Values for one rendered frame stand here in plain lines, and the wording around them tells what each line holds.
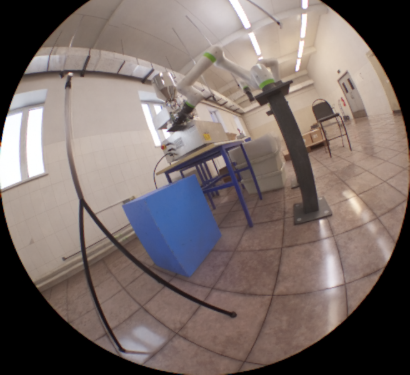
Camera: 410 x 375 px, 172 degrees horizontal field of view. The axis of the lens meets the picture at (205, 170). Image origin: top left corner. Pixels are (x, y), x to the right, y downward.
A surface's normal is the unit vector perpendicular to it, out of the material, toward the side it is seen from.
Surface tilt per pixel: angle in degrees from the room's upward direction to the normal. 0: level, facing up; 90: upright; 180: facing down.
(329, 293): 0
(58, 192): 90
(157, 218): 90
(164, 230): 90
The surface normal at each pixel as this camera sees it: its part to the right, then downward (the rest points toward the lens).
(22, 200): 0.77, -0.30
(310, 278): -0.39, -0.92
